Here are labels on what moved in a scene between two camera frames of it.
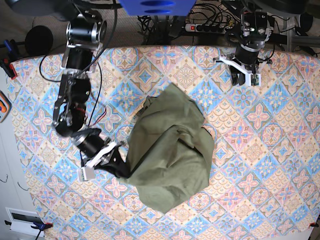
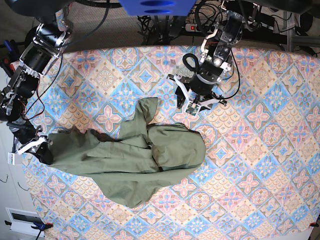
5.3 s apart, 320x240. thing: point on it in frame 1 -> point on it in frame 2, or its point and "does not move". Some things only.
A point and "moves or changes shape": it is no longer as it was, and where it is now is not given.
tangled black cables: x=161 y=29 does not move
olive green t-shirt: x=170 y=149 moves or changes shape
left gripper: x=89 y=144 -> x=24 y=131
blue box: x=158 y=7 does not move
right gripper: x=245 y=56 -> x=201 y=84
